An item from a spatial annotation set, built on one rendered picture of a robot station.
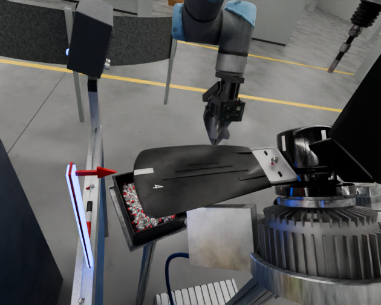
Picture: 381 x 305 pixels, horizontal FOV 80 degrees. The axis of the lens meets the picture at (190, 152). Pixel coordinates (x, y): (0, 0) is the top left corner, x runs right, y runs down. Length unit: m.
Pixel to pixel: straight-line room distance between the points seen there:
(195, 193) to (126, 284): 1.22
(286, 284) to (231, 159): 0.22
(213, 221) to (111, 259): 1.12
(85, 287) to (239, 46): 0.65
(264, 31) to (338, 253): 6.67
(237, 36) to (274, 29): 6.46
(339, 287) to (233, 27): 0.52
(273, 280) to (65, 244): 1.38
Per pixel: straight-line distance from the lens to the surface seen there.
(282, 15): 7.02
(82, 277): 0.65
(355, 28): 0.38
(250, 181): 0.41
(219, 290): 1.52
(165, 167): 0.40
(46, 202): 1.86
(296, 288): 0.44
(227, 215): 0.52
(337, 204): 0.48
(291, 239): 0.44
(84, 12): 0.87
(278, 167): 0.46
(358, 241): 0.45
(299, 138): 0.48
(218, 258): 0.55
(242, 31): 0.60
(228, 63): 0.60
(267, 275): 0.47
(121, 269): 1.56
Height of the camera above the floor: 1.46
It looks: 41 degrees down
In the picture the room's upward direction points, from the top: 15 degrees clockwise
